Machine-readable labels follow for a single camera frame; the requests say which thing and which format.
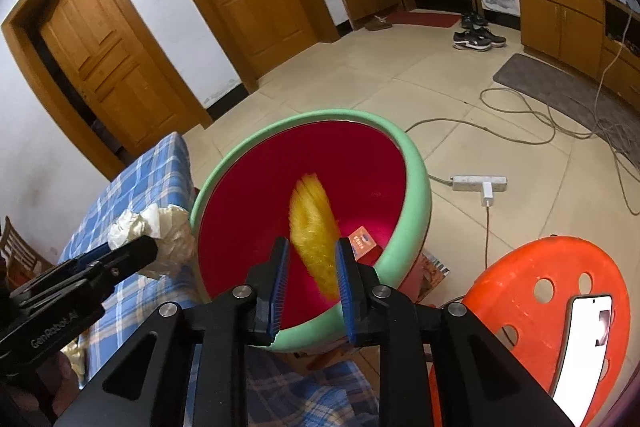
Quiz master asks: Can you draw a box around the white charger cable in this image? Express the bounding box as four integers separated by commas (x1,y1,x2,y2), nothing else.
482,206,494,270

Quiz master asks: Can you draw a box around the small orange carton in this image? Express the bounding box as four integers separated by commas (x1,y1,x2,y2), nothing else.
348,227,385,264

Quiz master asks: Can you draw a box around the black white-soled sneaker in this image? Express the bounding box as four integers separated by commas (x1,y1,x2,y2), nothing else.
452,30,493,52
469,25,507,46

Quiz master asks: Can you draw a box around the thin white cable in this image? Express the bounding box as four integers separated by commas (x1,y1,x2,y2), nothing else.
592,9,633,128

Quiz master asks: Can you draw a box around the orange plastic stool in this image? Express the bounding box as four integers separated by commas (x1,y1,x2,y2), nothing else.
427,234,632,427

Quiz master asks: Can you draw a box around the colourful magazine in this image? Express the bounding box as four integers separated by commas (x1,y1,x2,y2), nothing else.
407,251,451,305

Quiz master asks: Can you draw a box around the yellow fluffy duster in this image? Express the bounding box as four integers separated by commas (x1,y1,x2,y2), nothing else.
289,174,342,300

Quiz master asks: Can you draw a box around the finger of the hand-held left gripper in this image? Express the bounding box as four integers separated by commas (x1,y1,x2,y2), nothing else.
30,234,159,303
10,242,115,303

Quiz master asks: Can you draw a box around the grey floor mat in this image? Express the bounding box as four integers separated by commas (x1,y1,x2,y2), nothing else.
492,53,640,158

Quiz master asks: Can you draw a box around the red door mat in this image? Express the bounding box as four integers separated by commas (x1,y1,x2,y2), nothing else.
382,11,461,28

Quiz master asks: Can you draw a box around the blue plaid tablecloth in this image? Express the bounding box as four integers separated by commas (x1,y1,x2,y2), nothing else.
57,132,381,427

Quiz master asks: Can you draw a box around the white power strip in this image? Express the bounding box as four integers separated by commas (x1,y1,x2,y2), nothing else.
452,175,508,192

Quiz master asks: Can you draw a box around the wooden chair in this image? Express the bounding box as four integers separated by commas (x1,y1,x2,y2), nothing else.
0,216,56,288

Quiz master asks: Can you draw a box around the beige power cable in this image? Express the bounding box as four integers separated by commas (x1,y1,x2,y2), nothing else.
404,87,640,212

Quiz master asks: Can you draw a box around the white paper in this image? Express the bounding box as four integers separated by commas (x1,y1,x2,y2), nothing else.
107,204,197,280

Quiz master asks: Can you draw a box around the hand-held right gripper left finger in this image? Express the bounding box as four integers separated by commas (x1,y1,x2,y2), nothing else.
57,237,291,427

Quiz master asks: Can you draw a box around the green basin with red interior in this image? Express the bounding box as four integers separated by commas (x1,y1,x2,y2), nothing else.
190,109,432,354

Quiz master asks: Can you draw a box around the long wooden cabinet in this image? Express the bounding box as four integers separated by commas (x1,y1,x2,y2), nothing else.
514,0,640,118

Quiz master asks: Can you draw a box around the white smartphone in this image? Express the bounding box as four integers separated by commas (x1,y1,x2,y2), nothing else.
549,293,614,427

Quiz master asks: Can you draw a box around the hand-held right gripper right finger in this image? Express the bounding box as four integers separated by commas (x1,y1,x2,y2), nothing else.
335,237,576,427

